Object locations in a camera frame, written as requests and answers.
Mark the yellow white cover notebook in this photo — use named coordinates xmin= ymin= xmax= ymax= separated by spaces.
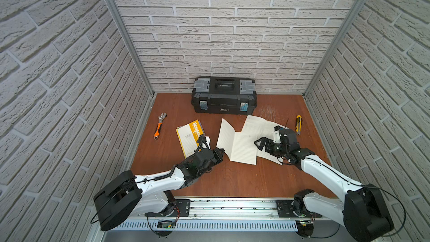
xmin=176 ymin=120 xmax=204 ymax=158

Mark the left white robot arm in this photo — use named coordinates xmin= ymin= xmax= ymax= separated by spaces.
xmin=91 ymin=134 xmax=225 ymax=231

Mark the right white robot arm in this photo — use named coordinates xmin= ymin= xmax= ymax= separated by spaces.
xmin=254 ymin=126 xmax=397 ymax=242

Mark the open white lined notebook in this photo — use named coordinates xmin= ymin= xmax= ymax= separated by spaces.
xmin=241 ymin=115 xmax=282 ymax=165

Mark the yellow utility knife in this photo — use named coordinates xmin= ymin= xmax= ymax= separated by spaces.
xmin=295 ymin=115 xmax=302 ymax=136

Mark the black plastic toolbox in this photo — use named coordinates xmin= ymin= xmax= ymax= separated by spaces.
xmin=191 ymin=76 xmax=257 ymax=115

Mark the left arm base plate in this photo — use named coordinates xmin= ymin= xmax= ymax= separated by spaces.
xmin=144 ymin=199 xmax=191 ymax=217

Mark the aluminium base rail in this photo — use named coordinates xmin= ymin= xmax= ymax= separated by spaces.
xmin=114 ymin=196 xmax=374 ymax=233

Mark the orange handled adjustable wrench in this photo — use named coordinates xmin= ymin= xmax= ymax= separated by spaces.
xmin=153 ymin=113 xmax=167 ymax=140

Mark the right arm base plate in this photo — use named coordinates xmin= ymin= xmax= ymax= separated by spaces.
xmin=276 ymin=199 xmax=322 ymax=218

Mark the right aluminium corner post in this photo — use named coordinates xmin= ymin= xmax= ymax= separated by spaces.
xmin=302 ymin=0 xmax=367 ymax=100

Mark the aluminium corner post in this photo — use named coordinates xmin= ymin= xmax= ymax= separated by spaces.
xmin=105 ymin=0 xmax=155 ymax=97
xmin=302 ymin=0 xmax=367 ymax=100

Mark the left aluminium corner post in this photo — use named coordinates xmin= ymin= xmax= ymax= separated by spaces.
xmin=105 ymin=0 xmax=155 ymax=97

